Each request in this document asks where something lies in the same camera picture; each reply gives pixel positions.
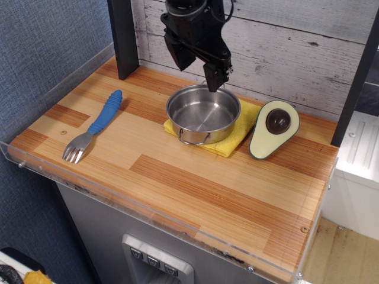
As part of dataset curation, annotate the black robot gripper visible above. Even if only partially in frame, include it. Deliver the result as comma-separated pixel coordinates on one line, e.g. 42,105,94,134
160,5,233,92

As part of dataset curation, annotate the toy avocado half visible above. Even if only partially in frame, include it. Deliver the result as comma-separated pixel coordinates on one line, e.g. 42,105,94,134
249,101,300,160

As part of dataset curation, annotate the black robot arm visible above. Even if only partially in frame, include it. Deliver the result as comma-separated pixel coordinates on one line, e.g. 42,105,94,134
160,1,234,92

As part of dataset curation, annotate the silver metal pan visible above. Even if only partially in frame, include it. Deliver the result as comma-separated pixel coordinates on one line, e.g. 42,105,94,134
166,84,242,146

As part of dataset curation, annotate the yellow folded cloth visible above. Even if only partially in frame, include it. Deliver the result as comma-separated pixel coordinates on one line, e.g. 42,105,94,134
163,99,261,157

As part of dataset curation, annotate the clear acrylic table guard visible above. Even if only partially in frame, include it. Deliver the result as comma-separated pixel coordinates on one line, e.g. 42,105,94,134
0,43,338,284

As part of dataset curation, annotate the grey toy fridge cabinet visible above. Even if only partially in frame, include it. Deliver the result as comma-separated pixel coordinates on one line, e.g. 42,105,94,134
58,184,307,283

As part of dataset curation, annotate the white ridged side counter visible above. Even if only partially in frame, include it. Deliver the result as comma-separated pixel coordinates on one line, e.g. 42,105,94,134
322,111,378,240

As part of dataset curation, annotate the yellow object at corner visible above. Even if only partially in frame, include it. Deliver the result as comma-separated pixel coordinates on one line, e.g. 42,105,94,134
23,270,53,284

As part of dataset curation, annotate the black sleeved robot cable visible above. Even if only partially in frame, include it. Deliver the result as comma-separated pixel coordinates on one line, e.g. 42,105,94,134
205,0,235,24

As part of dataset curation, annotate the black left vertical post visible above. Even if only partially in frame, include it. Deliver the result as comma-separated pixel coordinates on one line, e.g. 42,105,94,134
107,0,140,80

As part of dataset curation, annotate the black vertical post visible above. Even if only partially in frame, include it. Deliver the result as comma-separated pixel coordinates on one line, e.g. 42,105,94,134
330,11,378,147
107,0,140,80

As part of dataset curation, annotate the blue handled metal fork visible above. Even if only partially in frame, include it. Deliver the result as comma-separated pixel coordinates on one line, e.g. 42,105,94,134
62,90,123,164

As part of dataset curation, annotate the black right vertical post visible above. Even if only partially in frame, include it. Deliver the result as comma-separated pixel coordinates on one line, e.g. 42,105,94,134
330,11,378,147

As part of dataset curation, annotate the black braided cable bundle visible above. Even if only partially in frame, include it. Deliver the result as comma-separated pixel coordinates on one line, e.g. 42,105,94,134
0,264,21,284

